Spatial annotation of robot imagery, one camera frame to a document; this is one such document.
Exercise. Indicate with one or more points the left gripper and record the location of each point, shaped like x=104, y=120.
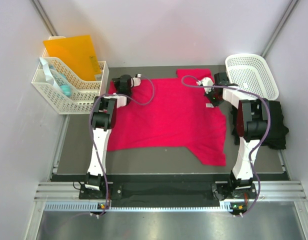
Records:
x=116, y=82

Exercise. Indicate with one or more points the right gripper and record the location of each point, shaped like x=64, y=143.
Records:
x=207, y=97

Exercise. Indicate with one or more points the red t shirt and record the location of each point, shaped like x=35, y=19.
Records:
x=169, y=112

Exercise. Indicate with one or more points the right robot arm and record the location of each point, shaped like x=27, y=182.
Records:
x=241, y=176

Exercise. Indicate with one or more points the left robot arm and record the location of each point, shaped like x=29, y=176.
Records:
x=102, y=120

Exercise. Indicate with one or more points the white plastic basket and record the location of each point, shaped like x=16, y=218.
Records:
x=252, y=73

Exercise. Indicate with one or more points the orange plastic folder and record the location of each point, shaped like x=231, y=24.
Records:
x=78, y=53

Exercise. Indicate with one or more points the white file organizer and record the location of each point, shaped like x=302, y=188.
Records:
x=83, y=92

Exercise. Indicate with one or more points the teal object in organizer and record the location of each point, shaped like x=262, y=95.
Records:
x=65, y=89

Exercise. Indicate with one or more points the black folded t shirt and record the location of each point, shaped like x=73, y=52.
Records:
x=279, y=125

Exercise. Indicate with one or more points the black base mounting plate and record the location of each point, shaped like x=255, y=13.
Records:
x=133, y=191

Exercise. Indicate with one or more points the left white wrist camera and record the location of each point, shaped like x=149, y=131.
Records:
x=136, y=80

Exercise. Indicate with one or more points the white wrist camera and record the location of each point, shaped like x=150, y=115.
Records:
x=207, y=83
x=136, y=80

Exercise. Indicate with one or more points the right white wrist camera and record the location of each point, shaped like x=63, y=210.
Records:
x=207, y=83

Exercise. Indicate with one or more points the aluminium frame rail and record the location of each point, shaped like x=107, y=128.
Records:
x=272, y=191

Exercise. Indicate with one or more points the grey slotted cable duct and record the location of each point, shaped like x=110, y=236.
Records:
x=97, y=206

